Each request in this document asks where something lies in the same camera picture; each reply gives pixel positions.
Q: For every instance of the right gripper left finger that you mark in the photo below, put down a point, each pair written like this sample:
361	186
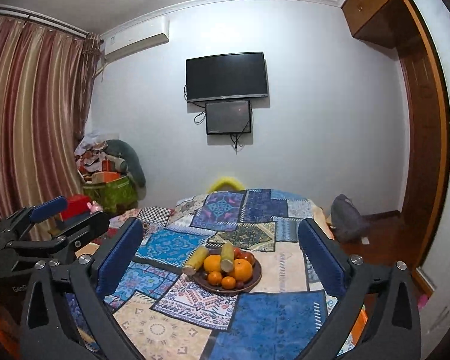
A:
48	330

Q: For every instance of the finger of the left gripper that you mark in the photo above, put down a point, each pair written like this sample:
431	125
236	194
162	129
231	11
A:
64	246
17	227

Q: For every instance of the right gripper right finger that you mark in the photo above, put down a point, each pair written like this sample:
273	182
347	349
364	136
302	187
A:
393	329

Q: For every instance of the yellow corn cob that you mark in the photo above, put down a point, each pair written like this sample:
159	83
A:
195	261
227	257

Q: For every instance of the large orange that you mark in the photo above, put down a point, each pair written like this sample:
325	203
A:
242	271
212	263

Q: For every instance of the small mandarin orange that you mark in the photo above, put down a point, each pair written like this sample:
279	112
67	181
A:
215	278

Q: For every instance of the red tomato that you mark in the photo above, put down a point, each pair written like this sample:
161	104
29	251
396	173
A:
248	256
237	253

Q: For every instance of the red box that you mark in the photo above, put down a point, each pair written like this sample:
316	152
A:
76	205

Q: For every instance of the pink toy figure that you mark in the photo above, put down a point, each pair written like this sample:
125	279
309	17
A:
94	207

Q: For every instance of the patchwork blue bedspread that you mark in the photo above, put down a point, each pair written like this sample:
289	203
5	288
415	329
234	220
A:
167	315

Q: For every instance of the green storage box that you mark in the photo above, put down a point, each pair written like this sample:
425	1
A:
115	197

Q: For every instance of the dark green plush pillow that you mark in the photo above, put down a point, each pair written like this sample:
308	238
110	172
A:
120	149

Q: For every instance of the grey bag on floor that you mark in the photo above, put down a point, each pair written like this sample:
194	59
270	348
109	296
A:
346	220

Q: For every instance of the striped red curtain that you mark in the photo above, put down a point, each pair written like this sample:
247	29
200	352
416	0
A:
46	80

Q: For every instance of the dark purple plate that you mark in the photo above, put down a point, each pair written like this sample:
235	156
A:
200	278

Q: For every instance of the yellow plush object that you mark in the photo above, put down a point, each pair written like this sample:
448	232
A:
226	183

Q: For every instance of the brown wooden door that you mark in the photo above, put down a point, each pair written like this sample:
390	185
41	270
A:
429	115

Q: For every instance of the white air conditioner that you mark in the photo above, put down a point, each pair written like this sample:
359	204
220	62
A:
127	40

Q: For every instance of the wooden overhead cabinet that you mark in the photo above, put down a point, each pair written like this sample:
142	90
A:
386	23

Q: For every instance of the small wall monitor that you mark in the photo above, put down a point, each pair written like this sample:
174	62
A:
228	117

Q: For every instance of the wall mounted television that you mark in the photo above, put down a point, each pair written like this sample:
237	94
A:
230	76

